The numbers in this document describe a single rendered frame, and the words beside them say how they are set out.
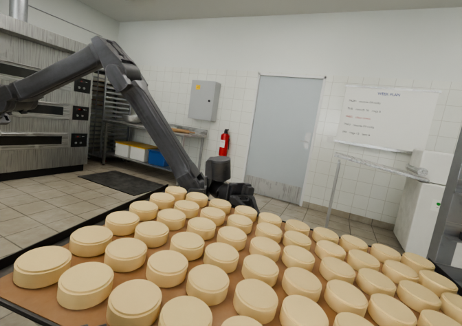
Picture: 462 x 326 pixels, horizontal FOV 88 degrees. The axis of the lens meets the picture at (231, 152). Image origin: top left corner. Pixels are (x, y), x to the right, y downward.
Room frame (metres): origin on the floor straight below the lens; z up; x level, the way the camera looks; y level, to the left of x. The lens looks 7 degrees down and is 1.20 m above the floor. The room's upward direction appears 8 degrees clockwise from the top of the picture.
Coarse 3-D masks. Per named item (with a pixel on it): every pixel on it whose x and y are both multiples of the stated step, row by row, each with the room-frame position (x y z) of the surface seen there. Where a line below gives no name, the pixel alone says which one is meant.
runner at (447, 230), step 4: (448, 224) 0.47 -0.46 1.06; (452, 224) 0.47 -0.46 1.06; (456, 224) 0.47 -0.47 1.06; (460, 224) 0.47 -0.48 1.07; (444, 228) 0.47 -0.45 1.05; (448, 228) 0.47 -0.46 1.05; (452, 228) 0.47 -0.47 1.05; (456, 228) 0.47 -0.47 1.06; (460, 228) 0.47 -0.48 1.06; (444, 232) 0.47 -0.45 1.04; (448, 232) 0.47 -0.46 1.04; (452, 232) 0.47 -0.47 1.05; (456, 232) 0.47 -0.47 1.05; (444, 236) 0.47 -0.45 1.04; (448, 236) 0.46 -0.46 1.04; (452, 236) 0.47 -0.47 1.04; (456, 236) 0.47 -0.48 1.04; (452, 240) 0.45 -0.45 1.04; (456, 240) 0.45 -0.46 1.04; (460, 240) 0.45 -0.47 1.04
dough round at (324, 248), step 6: (324, 240) 0.43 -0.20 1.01; (318, 246) 0.41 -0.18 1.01; (324, 246) 0.41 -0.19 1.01; (330, 246) 0.41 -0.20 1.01; (336, 246) 0.42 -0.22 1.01; (318, 252) 0.40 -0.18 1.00; (324, 252) 0.39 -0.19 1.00; (330, 252) 0.39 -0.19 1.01; (336, 252) 0.39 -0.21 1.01; (342, 252) 0.40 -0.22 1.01; (342, 258) 0.39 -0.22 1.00
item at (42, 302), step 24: (168, 240) 0.36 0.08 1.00; (216, 240) 0.39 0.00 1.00; (312, 240) 0.46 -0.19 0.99; (72, 264) 0.27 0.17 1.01; (144, 264) 0.29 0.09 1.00; (192, 264) 0.31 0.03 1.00; (240, 264) 0.33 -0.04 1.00; (0, 288) 0.21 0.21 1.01; (24, 288) 0.22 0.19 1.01; (48, 288) 0.22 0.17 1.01; (168, 288) 0.26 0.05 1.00; (48, 312) 0.20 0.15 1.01; (72, 312) 0.20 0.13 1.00; (96, 312) 0.21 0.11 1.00; (216, 312) 0.24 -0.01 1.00
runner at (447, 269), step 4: (440, 264) 0.47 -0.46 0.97; (444, 264) 0.47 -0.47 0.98; (444, 268) 0.47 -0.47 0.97; (448, 268) 0.47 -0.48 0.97; (452, 268) 0.47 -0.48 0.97; (456, 268) 0.46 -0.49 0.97; (460, 268) 0.46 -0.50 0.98; (448, 272) 0.47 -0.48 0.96; (452, 272) 0.47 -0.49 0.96; (456, 272) 0.46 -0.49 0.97; (460, 272) 0.46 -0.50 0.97; (452, 276) 0.46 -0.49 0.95; (456, 276) 0.46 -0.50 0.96; (460, 276) 0.46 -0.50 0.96; (456, 280) 0.46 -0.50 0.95; (460, 280) 0.46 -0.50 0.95; (460, 284) 0.45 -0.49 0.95
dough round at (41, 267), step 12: (36, 252) 0.25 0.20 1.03; (48, 252) 0.25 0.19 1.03; (60, 252) 0.25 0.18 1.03; (24, 264) 0.23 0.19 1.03; (36, 264) 0.23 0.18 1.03; (48, 264) 0.23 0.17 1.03; (60, 264) 0.24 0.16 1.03; (24, 276) 0.22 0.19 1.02; (36, 276) 0.22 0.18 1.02; (48, 276) 0.23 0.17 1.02
